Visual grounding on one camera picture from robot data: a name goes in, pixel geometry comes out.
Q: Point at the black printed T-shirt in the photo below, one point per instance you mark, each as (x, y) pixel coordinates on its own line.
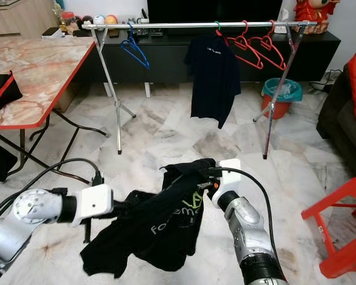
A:
(142, 228)

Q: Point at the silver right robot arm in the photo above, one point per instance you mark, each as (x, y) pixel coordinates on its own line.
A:
(252, 231)

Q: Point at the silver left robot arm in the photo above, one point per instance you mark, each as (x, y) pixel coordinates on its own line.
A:
(35, 237)

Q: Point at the blue plastic hanger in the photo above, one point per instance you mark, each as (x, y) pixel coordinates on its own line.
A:
(140, 53)

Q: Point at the green plastic hanger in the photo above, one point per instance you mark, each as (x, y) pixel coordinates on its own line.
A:
(218, 27)

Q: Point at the red waste bin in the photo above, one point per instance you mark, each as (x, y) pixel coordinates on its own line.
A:
(273, 108)

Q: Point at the navy polo shirt red trim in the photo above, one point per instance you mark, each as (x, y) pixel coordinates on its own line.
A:
(213, 77)

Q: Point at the teal bin bag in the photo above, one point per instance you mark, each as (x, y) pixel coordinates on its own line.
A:
(288, 89)

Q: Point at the red plastic stool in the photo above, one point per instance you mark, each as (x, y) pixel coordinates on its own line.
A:
(344, 199)

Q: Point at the dark brown fabric sofa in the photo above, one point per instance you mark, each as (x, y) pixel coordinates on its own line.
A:
(344, 130)

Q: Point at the black garment red trim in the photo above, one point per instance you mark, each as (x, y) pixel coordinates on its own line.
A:
(0, 113)

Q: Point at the silver metal clothes rack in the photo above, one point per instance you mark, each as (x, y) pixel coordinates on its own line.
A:
(178, 25)

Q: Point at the marble table red edge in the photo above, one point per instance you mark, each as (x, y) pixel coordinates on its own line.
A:
(35, 74)

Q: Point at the black flat television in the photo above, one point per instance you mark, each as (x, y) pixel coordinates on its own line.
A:
(213, 9)

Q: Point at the white blue round plush toy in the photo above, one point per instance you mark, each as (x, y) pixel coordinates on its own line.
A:
(99, 20)

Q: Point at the red laughing Buddha statue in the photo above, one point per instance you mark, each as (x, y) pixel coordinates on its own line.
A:
(315, 9)

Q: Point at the red lidded jar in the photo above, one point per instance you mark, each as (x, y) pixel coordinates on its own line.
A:
(68, 24)

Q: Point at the light wood cabinet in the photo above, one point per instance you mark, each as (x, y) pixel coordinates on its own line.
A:
(18, 18)

